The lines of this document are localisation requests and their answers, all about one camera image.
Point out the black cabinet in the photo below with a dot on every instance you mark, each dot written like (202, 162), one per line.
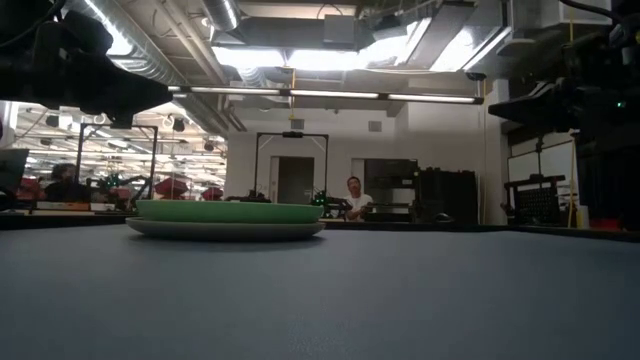
(447, 195)

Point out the person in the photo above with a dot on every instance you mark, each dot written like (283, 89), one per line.
(359, 200)
(66, 186)

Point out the long ceiling light bar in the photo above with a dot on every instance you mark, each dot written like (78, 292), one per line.
(330, 94)

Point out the large opaque green plate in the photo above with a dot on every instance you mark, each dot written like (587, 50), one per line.
(225, 231)

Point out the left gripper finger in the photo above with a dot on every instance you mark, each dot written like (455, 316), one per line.
(145, 95)

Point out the black robot station frame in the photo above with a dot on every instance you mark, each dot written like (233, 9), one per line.
(117, 126)
(291, 135)

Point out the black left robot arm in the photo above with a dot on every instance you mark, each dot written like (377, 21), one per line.
(15, 60)

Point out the black equipment cart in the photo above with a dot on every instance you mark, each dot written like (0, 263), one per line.
(537, 200)

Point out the green cup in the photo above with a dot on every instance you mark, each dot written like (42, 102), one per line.
(225, 212)

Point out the whiteboard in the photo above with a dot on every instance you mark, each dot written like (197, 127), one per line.
(525, 162)

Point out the ceiling security camera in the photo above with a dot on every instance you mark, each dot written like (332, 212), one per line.
(475, 76)

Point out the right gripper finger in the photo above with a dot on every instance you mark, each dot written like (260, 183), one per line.
(530, 110)

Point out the dark doorway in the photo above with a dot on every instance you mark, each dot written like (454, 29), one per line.
(295, 180)

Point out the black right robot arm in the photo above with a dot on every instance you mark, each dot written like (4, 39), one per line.
(610, 175)

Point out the silver ventilation duct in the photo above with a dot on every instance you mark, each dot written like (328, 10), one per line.
(150, 55)

